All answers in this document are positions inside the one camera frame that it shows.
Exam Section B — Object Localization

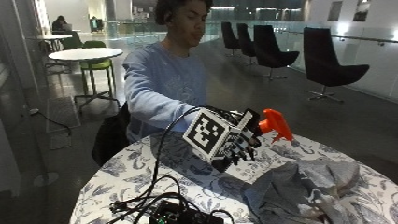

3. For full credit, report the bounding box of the white cube with black markers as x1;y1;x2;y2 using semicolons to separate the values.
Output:
181;106;235;161

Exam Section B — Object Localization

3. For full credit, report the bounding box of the black chair backrest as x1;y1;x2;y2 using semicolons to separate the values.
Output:
91;102;132;168

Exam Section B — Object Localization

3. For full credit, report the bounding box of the black floor cable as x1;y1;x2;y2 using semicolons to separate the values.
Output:
28;107;75;138

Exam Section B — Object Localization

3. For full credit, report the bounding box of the white round table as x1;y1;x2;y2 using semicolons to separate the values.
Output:
48;47;124;108
26;34;75;53

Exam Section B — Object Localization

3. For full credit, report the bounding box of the grey floor mat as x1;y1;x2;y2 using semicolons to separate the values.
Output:
44;95;83;133

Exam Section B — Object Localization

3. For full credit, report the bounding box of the blue floral tablecloth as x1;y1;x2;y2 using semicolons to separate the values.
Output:
68;130;398;224

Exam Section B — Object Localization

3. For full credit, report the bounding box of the black electronic box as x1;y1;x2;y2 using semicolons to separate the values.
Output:
148;200;225;224

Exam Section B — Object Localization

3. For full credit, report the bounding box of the bundle of black cables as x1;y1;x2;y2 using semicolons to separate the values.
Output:
104;175;237;224

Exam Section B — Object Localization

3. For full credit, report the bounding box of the dark wall frame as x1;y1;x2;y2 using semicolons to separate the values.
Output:
352;0;372;23
327;0;345;22

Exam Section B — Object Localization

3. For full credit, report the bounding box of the black lounge chair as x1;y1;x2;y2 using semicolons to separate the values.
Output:
253;24;301;82
220;21;243;58
303;26;371;104
237;22;259;66

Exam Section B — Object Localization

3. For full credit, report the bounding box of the metal handrail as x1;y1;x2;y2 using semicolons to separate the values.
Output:
272;28;398;45

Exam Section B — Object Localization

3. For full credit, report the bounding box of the green chair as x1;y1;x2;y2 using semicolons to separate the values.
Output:
62;36;86;51
79;40;119;98

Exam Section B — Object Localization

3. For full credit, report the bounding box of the grey cloth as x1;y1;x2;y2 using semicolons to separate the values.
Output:
241;158;361;224

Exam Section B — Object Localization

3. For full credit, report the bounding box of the the person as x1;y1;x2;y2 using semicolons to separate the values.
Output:
123;0;216;144

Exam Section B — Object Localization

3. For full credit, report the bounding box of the black glove cable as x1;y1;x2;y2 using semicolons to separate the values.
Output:
151;105;204;200

